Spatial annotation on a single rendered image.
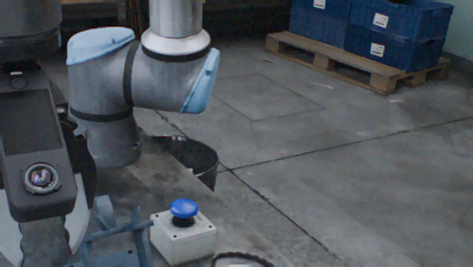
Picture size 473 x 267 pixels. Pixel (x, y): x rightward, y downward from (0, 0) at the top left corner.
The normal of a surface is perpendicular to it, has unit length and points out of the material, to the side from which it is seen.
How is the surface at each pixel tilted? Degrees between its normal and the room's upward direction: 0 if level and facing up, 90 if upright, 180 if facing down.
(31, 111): 34
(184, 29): 98
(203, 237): 90
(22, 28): 93
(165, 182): 0
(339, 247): 0
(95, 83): 92
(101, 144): 73
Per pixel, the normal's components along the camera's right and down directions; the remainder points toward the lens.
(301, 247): 0.06, -0.88
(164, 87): -0.28, 0.56
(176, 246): 0.49, 0.43
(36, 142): 0.27, -0.49
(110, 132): 0.34, 0.17
